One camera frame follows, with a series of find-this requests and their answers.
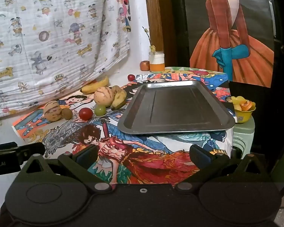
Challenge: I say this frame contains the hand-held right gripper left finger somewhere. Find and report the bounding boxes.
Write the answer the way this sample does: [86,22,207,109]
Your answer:
[21,144,113,192]

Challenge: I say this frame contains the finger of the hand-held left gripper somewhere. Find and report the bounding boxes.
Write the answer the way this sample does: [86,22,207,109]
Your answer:
[18,143,46,165]

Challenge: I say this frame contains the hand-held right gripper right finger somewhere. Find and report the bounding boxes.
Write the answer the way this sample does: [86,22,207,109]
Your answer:
[175,144,270,191]

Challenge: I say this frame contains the large red tomato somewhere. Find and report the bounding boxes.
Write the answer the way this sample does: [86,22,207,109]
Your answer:
[79,107,93,120]

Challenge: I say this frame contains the striped pepino melon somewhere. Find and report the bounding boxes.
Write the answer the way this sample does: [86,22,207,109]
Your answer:
[94,87,114,107]
[43,101,62,122]

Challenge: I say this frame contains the metal tray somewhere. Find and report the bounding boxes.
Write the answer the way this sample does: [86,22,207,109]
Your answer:
[118,80,235,135]

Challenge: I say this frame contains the short browning banana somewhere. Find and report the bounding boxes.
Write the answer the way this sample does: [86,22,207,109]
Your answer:
[110,89,127,110]

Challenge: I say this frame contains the long yellow banana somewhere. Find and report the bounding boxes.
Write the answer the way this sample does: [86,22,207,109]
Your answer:
[81,75,110,94]

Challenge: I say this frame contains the pale green plastic stool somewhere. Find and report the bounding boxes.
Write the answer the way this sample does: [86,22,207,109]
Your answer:
[232,115,255,159]

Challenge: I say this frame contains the yellow plastic bowl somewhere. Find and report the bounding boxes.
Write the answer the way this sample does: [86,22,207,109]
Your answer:
[231,96,256,124]

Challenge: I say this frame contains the orange peel curl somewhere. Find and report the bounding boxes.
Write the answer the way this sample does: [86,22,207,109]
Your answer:
[241,101,255,111]

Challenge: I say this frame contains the white and orange jar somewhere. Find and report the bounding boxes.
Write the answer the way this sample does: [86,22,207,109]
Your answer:
[149,51,165,73]

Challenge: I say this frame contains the white printed cartoon blanket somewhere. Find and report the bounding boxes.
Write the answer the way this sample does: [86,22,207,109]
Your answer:
[0,0,131,119]

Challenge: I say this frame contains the yellow flower twig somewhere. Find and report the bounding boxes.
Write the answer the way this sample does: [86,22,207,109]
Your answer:
[142,26,157,53]

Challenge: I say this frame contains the orange dress wall poster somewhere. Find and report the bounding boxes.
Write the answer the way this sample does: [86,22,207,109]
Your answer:
[181,0,275,87]

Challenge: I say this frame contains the cartoon wall picture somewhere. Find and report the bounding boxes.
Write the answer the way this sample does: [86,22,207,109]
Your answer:
[116,0,133,32]

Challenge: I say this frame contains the wooden door frame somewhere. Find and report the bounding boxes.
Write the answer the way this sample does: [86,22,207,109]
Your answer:
[144,0,178,68]

